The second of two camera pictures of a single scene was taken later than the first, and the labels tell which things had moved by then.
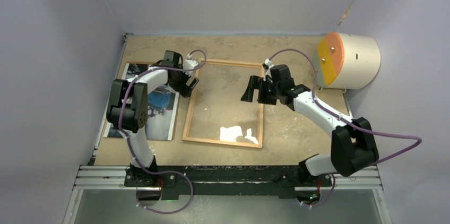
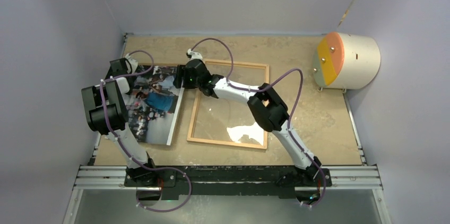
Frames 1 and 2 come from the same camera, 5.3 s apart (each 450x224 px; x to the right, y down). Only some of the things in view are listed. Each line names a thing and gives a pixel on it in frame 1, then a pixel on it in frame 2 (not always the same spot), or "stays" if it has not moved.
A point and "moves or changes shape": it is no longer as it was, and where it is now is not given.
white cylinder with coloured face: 347,61 stays
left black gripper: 183,89 -> 111,74
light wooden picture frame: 187,138 moves or changes shape
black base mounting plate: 229,180 stays
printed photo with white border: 162,106 stays
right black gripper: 256,83 -> 181,72
